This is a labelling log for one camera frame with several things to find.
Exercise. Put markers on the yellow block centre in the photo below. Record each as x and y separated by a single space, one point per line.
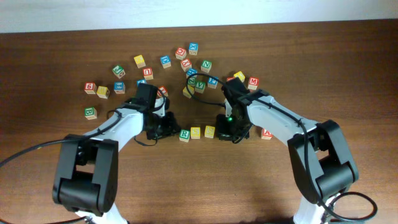
188 91

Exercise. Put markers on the yellow block right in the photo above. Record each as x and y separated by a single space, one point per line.
240 75

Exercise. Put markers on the yellow block far left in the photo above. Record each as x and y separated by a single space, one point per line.
103 92

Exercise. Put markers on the blue X block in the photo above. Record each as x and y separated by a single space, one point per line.
193 48

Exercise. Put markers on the red K block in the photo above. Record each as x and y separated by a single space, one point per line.
162 91

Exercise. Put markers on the yellow block top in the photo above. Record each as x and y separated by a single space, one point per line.
139 60

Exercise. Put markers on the blue block left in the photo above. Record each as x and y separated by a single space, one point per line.
119 88

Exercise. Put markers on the blue D block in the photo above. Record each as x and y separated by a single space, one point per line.
165 61

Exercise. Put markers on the red C block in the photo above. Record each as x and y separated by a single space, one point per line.
180 53

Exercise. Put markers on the red Y block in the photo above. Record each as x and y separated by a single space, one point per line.
186 64

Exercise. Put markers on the green R block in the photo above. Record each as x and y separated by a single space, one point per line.
184 135

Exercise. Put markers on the blue 5 block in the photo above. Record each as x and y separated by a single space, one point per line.
141 81

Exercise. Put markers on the red 6 block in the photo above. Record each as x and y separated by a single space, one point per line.
90 88

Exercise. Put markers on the yellow S block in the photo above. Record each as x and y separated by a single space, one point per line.
209 132
195 132

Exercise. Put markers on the red A block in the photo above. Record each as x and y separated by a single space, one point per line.
265 134

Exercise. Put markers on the green N block upper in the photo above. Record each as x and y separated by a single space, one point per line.
206 66

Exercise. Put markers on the green n block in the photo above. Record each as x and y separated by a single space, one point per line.
191 81
206 66

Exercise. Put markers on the blue P block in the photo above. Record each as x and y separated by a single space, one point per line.
212 82

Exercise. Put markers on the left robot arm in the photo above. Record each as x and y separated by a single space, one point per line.
86 179

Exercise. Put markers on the green B block far left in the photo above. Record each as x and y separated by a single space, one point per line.
90 113

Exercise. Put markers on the green J block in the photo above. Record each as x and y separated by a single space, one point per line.
118 71

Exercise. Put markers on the green V block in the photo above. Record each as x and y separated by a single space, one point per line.
200 87

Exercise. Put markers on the red U block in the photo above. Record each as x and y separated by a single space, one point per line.
148 73

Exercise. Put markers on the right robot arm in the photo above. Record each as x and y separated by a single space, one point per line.
322 163

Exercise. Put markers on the red M block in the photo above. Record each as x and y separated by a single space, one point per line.
253 83

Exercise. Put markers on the green N block lower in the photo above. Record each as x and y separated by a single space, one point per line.
191 81

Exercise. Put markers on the blue H block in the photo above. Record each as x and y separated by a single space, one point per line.
191 73

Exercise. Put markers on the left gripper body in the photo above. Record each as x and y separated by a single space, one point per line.
166 128

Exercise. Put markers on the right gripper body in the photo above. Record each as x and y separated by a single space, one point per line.
232 127

